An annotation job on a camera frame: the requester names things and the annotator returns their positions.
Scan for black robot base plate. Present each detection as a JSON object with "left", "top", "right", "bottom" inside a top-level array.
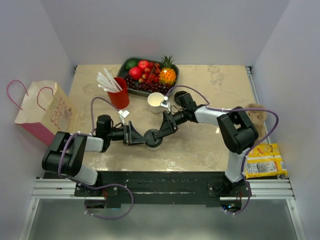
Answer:
[{"left": 75, "top": 171, "right": 251, "bottom": 208}]

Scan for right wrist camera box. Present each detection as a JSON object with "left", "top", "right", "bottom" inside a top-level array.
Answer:
[{"left": 160, "top": 96, "right": 171, "bottom": 112}]

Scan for white paper coffee cup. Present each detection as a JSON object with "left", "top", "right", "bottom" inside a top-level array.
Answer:
[{"left": 147, "top": 145, "right": 160, "bottom": 152}]

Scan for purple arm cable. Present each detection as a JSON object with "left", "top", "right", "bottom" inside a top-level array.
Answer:
[
  {"left": 165, "top": 85, "right": 280, "bottom": 216},
  {"left": 57, "top": 96, "right": 135, "bottom": 221}
]

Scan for yellow snack bag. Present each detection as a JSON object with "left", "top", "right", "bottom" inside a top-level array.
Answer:
[{"left": 244, "top": 143, "right": 288, "bottom": 179}]

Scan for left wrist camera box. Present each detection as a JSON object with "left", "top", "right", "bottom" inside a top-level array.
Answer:
[{"left": 118, "top": 109, "right": 130, "bottom": 125}]

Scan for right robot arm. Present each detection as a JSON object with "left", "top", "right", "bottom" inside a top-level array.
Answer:
[{"left": 153, "top": 91, "right": 258, "bottom": 197}]

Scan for brown cardboard cup carrier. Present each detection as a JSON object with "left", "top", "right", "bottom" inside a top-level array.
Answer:
[{"left": 246, "top": 110, "right": 267, "bottom": 143}]

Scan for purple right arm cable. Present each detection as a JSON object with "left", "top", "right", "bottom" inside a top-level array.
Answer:
[{"left": 165, "top": 85, "right": 280, "bottom": 216}]

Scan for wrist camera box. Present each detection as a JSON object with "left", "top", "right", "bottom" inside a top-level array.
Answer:
[
  {"left": 118, "top": 109, "right": 130, "bottom": 125},
  {"left": 160, "top": 96, "right": 171, "bottom": 112}
]

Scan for black coffee cup lid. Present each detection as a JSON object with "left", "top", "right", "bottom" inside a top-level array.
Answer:
[{"left": 174, "top": 90, "right": 187, "bottom": 106}]

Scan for dark red grape bunch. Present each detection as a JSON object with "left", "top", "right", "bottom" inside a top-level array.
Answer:
[{"left": 123, "top": 74, "right": 171, "bottom": 95}]

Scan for paper bag pink handles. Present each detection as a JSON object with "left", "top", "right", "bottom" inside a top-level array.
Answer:
[{"left": 6, "top": 79, "right": 79, "bottom": 146}]

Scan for orange plastic pineapple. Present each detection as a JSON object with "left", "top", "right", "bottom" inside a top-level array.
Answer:
[{"left": 159, "top": 55, "right": 177, "bottom": 86}]

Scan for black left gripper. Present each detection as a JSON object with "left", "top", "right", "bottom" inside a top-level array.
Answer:
[{"left": 107, "top": 121, "right": 147, "bottom": 146}]

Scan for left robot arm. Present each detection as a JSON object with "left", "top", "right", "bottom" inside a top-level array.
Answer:
[{"left": 41, "top": 115, "right": 146, "bottom": 196}]

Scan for red apple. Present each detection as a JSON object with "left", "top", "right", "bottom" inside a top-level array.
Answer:
[
  {"left": 128, "top": 66, "right": 143, "bottom": 81},
  {"left": 137, "top": 60, "right": 149, "bottom": 72}
]

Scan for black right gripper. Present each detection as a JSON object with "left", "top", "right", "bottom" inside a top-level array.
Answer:
[{"left": 157, "top": 109, "right": 187, "bottom": 139}]

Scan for green lime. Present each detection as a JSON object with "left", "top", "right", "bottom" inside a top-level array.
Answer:
[{"left": 125, "top": 60, "right": 138, "bottom": 71}]

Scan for red plastic cup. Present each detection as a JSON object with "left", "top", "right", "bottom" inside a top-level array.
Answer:
[{"left": 107, "top": 77, "right": 130, "bottom": 110}]

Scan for aluminium frame rail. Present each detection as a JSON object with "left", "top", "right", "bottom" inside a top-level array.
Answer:
[{"left": 31, "top": 178, "right": 295, "bottom": 201}]

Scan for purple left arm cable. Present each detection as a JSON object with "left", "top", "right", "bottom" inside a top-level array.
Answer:
[{"left": 57, "top": 96, "right": 135, "bottom": 221}]

